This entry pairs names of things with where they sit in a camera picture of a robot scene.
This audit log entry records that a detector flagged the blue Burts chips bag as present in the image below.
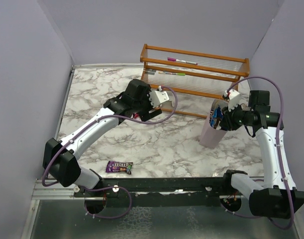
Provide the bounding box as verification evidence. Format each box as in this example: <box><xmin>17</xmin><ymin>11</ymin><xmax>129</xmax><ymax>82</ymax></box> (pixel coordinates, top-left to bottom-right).
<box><xmin>215</xmin><ymin>105</ymin><xmax>223</xmax><ymax>118</ymax></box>

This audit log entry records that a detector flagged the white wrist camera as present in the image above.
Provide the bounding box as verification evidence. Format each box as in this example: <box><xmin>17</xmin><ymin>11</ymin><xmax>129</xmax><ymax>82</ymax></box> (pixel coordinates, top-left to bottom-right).
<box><xmin>149</xmin><ymin>91</ymin><xmax>170</xmax><ymax>109</ymax></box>
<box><xmin>223</xmin><ymin>89</ymin><xmax>241</xmax><ymax>112</ymax></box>

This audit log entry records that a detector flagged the small grey block on shelf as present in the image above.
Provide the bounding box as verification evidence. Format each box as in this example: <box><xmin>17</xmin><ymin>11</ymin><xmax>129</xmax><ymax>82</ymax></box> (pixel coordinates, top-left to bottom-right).
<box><xmin>145</xmin><ymin>71</ymin><xmax>155</xmax><ymax>75</ymax></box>

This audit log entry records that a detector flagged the brown chocolate bar wrapper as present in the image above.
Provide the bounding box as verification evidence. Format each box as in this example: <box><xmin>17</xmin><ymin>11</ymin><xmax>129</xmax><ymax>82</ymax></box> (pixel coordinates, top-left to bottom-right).
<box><xmin>214</xmin><ymin>116</ymin><xmax>223</xmax><ymax>129</ymax></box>

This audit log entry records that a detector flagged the white paper bag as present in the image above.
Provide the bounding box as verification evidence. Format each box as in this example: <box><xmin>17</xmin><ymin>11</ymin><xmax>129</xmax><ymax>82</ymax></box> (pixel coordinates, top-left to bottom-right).
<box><xmin>199</xmin><ymin>99</ymin><xmax>228</xmax><ymax>148</ymax></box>

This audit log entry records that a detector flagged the green capped marker pen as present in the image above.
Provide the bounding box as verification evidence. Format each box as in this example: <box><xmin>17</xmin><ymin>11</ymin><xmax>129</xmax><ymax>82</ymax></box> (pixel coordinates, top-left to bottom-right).
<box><xmin>158</xmin><ymin>71</ymin><xmax>186</xmax><ymax>76</ymax></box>

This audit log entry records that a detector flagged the wooden shelf rack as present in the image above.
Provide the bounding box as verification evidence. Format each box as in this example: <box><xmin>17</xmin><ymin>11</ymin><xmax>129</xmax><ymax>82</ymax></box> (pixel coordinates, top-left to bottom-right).
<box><xmin>140</xmin><ymin>44</ymin><xmax>250</xmax><ymax>119</ymax></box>

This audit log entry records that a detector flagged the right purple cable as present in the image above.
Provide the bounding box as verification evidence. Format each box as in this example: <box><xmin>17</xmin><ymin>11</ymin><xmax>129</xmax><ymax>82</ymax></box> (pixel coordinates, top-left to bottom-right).
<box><xmin>220</xmin><ymin>76</ymin><xmax>295</xmax><ymax>230</ymax></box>

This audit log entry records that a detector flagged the magenta marker pen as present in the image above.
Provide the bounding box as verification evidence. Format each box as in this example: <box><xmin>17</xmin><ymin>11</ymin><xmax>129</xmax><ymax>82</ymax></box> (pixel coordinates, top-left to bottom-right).
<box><xmin>167</xmin><ymin>57</ymin><xmax>198</xmax><ymax>65</ymax></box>

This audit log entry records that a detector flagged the blue M&M's packet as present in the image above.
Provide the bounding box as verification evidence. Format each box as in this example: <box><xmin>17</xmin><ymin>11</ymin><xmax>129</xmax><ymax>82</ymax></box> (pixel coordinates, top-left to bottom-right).
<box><xmin>209</xmin><ymin>109</ymin><xmax>216</xmax><ymax>128</ymax></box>

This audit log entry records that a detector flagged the purple M&M's packet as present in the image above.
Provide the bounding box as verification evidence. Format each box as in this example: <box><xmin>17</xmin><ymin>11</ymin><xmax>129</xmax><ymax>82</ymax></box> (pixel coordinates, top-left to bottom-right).
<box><xmin>105</xmin><ymin>161</ymin><xmax>133</xmax><ymax>175</ymax></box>

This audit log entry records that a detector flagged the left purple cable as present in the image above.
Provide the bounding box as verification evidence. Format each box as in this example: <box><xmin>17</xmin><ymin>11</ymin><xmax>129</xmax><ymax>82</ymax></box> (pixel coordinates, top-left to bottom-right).
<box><xmin>41</xmin><ymin>86</ymin><xmax>178</xmax><ymax>220</ymax></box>

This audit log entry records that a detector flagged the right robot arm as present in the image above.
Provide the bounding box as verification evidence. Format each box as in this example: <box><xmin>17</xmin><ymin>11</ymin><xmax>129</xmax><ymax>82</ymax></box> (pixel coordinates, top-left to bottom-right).
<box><xmin>220</xmin><ymin>90</ymin><xmax>304</xmax><ymax>219</ymax></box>

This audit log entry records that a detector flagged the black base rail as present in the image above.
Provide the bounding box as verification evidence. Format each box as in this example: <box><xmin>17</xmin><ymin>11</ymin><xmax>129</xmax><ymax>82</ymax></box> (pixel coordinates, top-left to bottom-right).
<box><xmin>42</xmin><ymin>171</ymin><xmax>275</xmax><ymax>208</ymax></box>

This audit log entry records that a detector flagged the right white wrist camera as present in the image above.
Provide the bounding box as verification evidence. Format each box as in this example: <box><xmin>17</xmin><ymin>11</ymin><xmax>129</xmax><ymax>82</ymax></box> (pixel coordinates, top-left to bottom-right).
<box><xmin>223</xmin><ymin>89</ymin><xmax>241</xmax><ymax>112</ymax></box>

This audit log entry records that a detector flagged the purple cable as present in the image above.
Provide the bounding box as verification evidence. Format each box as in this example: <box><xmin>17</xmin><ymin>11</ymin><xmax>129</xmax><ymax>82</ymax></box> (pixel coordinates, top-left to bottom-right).
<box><xmin>41</xmin><ymin>86</ymin><xmax>178</xmax><ymax>220</ymax></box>
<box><xmin>220</xmin><ymin>76</ymin><xmax>295</xmax><ymax>230</ymax></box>

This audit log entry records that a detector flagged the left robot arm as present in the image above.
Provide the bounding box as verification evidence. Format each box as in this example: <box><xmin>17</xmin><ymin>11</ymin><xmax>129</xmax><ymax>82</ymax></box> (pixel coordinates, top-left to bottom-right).
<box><xmin>41</xmin><ymin>79</ymin><xmax>169</xmax><ymax>197</ymax></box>

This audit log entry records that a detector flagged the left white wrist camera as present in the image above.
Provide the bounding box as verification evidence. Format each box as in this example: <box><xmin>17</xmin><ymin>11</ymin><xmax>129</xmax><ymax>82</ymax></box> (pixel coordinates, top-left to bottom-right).
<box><xmin>149</xmin><ymin>91</ymin><xmax>170</xmax><ymax>109</ymax></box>

